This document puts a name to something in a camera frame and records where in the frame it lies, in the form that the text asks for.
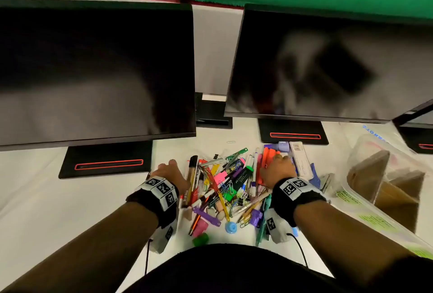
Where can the person's left hand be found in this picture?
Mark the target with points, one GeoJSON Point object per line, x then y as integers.
{"type": "Point", "coordinates": [170, 176]}

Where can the person's right hand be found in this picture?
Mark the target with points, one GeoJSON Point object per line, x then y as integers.
{"type": "Point", "coordinates": [279, 169]}

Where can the orange ridged board eraser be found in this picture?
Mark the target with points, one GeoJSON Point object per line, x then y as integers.
{"type": "Point", "coordinates": [265, 161]}

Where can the beige marker yellow band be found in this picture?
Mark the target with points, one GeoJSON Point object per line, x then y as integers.
{"type": "Point", "coordinates": [192, 174]}

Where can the lavender glue stick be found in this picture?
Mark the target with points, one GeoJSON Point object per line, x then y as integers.
{"type": "Point", "coordinates": [277, 147]}

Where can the pinkish triangular eraser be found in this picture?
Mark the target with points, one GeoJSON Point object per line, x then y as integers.
{"type": "Point", "coordinates": [187, 213]}

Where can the green plastic fastener strip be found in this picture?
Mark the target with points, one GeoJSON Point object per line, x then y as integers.
{"type": "Point", "coordinates": [236, 155]}

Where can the pile of pens and markers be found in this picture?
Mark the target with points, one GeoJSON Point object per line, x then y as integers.
{"type": "Point", "coordinates": [220, 176]}

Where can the purple plastic fastener strip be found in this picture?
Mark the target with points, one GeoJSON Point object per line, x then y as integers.
{"type": "Point", "coordinates": [206, 216]}

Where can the purple tape roll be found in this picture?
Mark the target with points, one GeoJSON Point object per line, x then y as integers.
{"type": "Point", "coordinates": [255, 218]}

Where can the teal pen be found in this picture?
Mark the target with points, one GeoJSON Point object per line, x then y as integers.
{"type": "Point", "coordinates": [262, 225]}

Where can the beige eraser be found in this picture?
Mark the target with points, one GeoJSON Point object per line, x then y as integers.
{"type": "Point", "coordinates": [220, 211]}

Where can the yellow plastic fastener strip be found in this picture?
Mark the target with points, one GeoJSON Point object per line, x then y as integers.
{"type": "Point", "coordinates": [224, 206]}

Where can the green sharpener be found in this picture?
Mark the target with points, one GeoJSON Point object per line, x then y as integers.
{"type": "Point", "coordinates": [200, 239]}

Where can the blue round sharpener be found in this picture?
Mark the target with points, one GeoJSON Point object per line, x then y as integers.
{"type": "Point", "coordinates": [231, 227]}

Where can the clear plastic storage box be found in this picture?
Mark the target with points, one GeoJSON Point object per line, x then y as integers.
{"type": "Point", "coordinates": [358, 211]}

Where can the person's right forearm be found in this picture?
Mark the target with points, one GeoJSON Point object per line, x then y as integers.
{"type": "Point", "coordinates": [355, 242]}

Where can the person's left forearm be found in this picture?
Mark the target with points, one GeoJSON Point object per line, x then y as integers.
{"type": "Point", "coordinates": [84, 252]}

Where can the black left wristband with markers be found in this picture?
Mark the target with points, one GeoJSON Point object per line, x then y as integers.
{"type": "Point", "coordinates": [152, 201]}

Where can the black wristband with markers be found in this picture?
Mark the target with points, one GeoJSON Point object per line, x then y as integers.
{"type": "Point", "coordinates": [152, 201]}
{"type": "Point", "coordinates": [287, 204]}

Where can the black right wristband with markers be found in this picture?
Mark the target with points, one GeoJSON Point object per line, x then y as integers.
{"type": "Point", "coordinates": [287, 204]}

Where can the black monitor base red stripe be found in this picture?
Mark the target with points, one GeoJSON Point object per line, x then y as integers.
{"type": "Point", "coordinates": [291, 127]}
{"type": "Point", "coordinates": [101, 154]}
{"type": "Point", "coordinates": [416, 137]}

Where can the black computer monitor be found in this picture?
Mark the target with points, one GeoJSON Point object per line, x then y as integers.
{"type": "Point", "coordinates": [84, 66]}
{"type": "Point", "coordinates": [321, 66]}
{"type": "Point", "coordinates": [419, 117]}

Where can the brown cardboard dividers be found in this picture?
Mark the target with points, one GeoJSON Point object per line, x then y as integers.
{"type": "Point", "coordinates": [395, 198]}

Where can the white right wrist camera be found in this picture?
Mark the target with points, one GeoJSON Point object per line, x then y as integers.
{"type": "Point", "coordinates": [275, 230]}

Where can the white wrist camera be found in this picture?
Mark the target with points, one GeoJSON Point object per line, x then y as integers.
{"type": "Point", "coordinates": [162, 238]}
{"type": "Point", "coordinates": [275, 230]}

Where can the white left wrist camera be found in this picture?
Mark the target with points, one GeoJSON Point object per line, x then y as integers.
{"type": "Point", "coordinates": [162, 238]}

